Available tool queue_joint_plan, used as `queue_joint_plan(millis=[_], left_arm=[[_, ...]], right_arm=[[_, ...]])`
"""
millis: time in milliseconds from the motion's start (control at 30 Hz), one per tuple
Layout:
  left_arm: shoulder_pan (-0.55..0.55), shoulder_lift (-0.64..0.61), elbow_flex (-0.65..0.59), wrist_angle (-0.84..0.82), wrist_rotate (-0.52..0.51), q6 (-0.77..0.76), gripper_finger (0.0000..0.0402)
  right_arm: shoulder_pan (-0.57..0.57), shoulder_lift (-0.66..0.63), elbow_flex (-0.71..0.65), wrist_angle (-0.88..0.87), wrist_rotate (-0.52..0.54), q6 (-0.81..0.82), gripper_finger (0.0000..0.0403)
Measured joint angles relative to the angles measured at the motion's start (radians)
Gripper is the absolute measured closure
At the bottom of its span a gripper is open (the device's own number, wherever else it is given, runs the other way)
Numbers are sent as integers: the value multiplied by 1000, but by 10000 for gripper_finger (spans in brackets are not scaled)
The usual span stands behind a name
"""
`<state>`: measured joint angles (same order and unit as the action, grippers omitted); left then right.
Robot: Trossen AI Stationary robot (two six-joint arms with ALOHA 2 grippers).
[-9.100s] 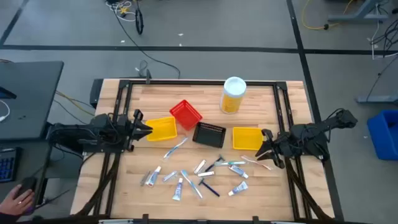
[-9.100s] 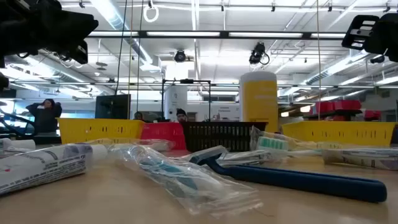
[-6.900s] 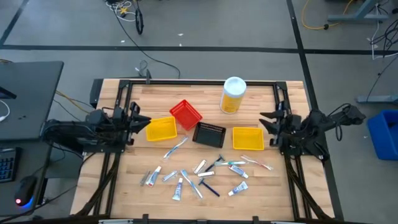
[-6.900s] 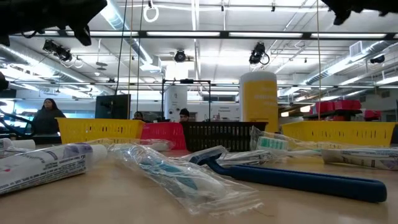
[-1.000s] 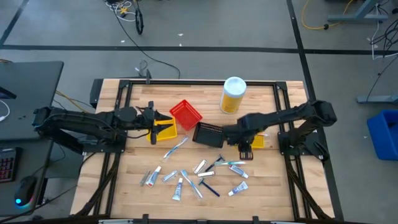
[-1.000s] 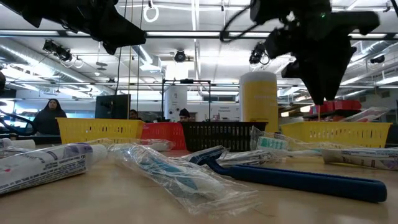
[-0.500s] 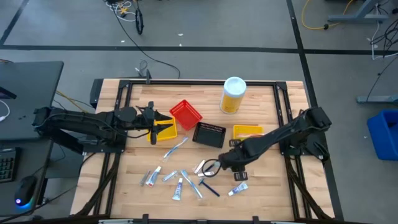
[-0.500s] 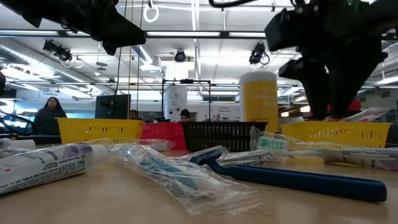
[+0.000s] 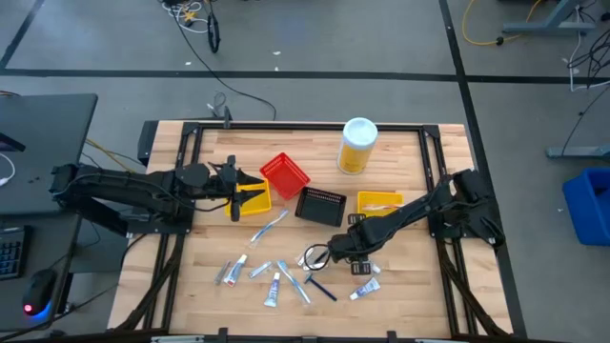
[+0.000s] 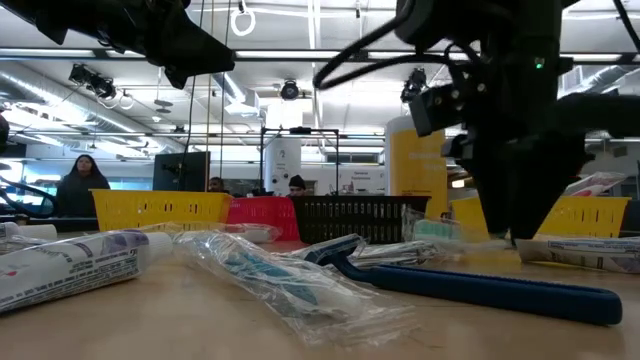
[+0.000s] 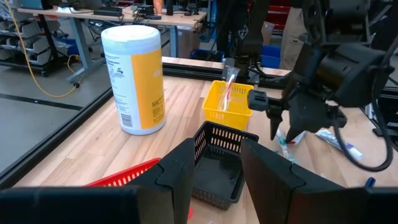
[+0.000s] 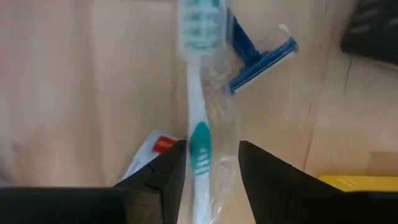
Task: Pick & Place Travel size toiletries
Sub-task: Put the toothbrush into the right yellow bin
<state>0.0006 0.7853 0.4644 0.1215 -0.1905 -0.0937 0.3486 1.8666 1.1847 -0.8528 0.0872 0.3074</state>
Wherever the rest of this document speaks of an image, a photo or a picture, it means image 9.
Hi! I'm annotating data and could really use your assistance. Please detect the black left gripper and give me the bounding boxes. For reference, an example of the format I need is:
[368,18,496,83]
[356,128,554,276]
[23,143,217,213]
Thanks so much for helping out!
[207,154,267,223]

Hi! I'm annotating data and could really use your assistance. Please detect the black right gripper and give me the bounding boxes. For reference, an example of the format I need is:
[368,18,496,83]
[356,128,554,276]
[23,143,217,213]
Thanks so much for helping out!
[312,212,382,277]

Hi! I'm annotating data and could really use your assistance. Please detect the clear razor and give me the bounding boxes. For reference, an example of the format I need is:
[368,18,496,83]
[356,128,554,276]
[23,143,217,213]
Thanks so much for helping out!
[295,245,316,268]

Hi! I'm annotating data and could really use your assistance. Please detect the dark blue toothbrush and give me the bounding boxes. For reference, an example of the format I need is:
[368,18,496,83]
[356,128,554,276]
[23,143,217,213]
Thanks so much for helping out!
[303,272,338,303]

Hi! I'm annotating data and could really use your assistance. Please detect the white red toothpaste tube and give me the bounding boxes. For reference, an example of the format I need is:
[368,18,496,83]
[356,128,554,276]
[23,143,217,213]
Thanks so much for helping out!
[222,253,249,288]

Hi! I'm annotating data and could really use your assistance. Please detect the yellow plastic basket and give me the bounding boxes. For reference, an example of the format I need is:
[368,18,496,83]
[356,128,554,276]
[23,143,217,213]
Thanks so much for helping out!
[224,178,273,218]
[356,190,405,219]

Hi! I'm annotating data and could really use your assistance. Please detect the red plastic basket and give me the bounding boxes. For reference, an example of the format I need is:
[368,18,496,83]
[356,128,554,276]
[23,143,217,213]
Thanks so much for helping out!
[259,151,312,201]

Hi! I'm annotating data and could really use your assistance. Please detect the black plastic basket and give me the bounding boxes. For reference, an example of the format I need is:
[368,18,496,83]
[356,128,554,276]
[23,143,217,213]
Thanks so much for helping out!
[294,186,348,228]

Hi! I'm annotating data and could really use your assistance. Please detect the small white toothpaste tube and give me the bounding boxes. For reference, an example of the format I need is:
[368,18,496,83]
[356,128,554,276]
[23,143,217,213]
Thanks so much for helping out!
[348,276,382,302]

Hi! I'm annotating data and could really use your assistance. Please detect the white blue toothpaste tube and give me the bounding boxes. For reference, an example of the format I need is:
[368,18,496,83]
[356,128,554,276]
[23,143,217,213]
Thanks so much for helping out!
[263,272,282,309]

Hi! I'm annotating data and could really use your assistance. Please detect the grey wrapped small item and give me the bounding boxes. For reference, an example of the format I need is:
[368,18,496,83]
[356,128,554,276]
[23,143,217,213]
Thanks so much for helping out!
[213,259,232,286]

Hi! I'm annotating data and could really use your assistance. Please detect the yellow canister white lid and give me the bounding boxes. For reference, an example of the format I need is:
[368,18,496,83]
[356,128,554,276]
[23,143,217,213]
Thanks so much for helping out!
[335,116,379,176]

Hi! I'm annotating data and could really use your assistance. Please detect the black desk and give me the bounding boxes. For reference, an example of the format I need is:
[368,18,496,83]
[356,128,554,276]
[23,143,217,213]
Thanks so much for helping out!
[0,92,99,333]

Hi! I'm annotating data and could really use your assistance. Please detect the black computer mouse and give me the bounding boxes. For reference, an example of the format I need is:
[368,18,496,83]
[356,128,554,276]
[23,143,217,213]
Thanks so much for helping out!
[21,268,58,317]

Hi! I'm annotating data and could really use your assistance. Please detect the black keyboard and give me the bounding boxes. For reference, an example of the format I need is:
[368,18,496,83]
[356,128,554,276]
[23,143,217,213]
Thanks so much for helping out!
[0,225,28,282]

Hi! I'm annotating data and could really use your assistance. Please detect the blue plastic bin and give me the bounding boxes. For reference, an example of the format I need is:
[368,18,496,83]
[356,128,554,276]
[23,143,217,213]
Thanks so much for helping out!
[561,166,610,248]

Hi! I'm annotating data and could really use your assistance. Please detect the grey desk foot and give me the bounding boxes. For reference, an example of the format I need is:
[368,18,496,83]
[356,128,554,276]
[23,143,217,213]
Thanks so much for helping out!
[546,145,610,161]

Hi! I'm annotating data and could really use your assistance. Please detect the grey desk leg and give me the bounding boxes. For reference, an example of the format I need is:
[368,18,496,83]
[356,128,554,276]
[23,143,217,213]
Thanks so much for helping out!
[501,0,597,37]

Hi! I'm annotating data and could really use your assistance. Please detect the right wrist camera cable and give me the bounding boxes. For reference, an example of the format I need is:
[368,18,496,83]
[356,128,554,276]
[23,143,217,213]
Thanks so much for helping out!
[303,243,331,272]

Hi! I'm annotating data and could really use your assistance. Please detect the black aluminium table frame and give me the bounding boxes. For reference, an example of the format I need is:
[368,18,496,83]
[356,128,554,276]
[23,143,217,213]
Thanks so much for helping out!
[113,120,514,343]

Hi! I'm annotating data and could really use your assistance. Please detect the black table end bracket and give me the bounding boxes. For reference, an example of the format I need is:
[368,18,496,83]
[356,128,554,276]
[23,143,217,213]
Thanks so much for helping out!
[136,120,160,167]

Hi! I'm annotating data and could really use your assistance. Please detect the white and yellow cable bundle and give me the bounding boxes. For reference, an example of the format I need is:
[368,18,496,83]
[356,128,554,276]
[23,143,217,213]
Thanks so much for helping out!
[161,0,211,34]

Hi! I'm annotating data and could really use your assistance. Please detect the yellow floor cable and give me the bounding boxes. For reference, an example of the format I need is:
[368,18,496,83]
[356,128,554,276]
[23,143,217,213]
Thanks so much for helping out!
[460,0,544,48]

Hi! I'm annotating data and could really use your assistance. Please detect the tangle of black cables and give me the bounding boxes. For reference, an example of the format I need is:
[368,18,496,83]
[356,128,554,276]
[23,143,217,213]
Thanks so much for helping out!
[566,4,610,92]

